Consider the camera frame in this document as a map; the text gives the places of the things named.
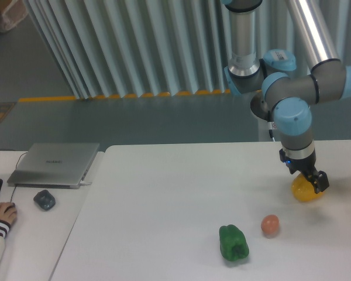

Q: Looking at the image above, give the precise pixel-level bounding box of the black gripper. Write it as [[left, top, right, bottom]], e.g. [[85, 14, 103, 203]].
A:
[[279, 149, 329, 194]]

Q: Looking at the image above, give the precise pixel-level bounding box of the yellow bell pepper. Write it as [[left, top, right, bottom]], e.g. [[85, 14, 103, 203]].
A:
[[291, 174, 324, 203]]

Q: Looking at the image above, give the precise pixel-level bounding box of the black computer mouse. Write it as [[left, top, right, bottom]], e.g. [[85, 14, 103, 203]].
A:
[[4, 203, 17, 215]]

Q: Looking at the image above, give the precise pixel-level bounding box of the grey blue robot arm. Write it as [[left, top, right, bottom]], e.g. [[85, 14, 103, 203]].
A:
[[223, 1, 351, 193]]

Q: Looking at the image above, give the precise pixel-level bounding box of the green bell pepper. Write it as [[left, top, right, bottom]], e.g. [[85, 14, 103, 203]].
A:
[[219, 224, 249, 262]]

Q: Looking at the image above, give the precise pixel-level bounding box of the person's hand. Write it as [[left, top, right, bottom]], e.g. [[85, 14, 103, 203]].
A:
[[0, 202, 17, 226]]

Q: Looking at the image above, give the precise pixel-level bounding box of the brown egg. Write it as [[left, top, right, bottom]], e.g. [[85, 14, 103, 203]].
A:
[[261, 214, 280, 235]]

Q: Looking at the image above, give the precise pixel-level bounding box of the corrugated grey partition screen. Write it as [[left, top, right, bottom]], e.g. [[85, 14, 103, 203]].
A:
[[24, 1, 351, 99]]

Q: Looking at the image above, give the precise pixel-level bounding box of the dark grey earbuds case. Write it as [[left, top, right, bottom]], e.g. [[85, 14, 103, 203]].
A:
[[33, 190, 56, 211]]

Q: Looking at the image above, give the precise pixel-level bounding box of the silver closed laptop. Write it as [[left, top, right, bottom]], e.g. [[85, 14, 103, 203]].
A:
[[7, 143, 99, 189]]

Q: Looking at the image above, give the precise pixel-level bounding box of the cardboard box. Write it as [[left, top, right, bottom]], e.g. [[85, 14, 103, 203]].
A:
[[0, 0, 27, 33]]

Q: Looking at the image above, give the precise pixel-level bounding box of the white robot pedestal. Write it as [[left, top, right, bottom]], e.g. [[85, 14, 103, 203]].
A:
[[250, 91, 281, 143]]

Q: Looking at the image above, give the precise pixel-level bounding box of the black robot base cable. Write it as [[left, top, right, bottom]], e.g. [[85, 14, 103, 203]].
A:
[[267, 110, 277, 143]]

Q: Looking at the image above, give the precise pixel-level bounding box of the black mouse cable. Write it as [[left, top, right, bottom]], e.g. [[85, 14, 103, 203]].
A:
[[0, 148, 29, 204]]

